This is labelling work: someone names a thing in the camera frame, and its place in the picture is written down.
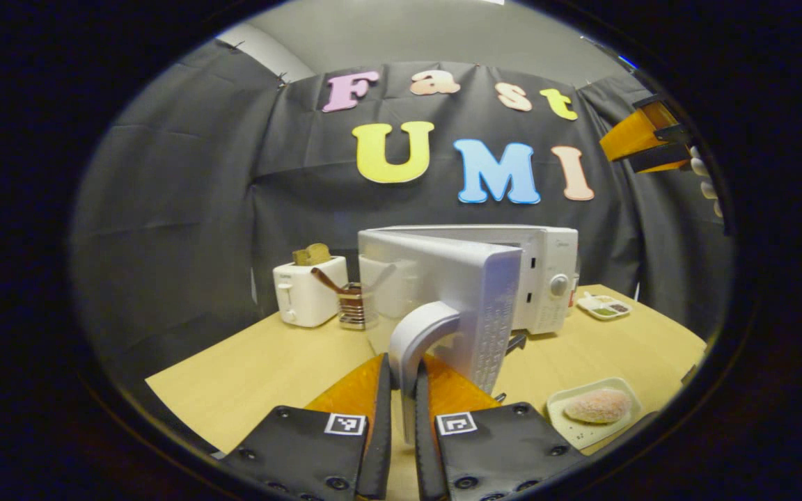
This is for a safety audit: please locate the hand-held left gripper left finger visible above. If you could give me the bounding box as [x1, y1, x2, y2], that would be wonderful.
[223, 353, 391, 501]

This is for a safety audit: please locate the white microwave oven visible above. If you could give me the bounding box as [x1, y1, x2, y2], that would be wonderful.
[358, 224, 579, 446]

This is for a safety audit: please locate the brown bread slice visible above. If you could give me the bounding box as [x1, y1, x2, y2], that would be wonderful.
[293, 244, 332, 267]

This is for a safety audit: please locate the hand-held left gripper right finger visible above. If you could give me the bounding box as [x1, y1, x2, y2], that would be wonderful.
[415, 355, 586, 501]

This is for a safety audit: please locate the brown wooden spoon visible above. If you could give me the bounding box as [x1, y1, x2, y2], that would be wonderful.
[310, 268, 349, 296]

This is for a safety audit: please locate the white divided dish with beans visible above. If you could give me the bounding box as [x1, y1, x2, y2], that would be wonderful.
[577, 294, 631, 321]

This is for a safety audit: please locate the pale rectangular plate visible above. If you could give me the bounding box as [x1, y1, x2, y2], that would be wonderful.
[547, 378, 642, 450]

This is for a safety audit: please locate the white toaster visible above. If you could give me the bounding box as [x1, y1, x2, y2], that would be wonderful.
[273, 256, 348, 328]

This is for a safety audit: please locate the pale pink round bun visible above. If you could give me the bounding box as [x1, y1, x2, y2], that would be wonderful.
[565, 388, 631, 424]

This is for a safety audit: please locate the black backdrop cloth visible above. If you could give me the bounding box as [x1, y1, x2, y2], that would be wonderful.
[70, 38, 732, 390]

